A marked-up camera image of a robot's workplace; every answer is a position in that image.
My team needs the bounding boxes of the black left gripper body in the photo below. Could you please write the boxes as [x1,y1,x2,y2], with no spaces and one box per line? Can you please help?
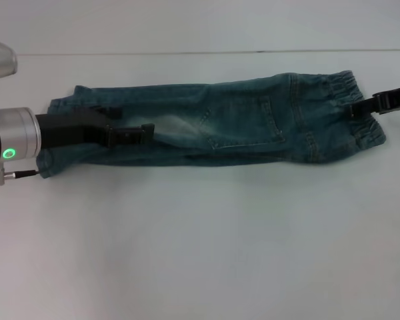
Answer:
[35,107,111,149]

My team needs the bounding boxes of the blue denim shorts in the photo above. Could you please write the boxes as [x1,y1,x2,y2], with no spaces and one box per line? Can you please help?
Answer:
[35,69,387,179]

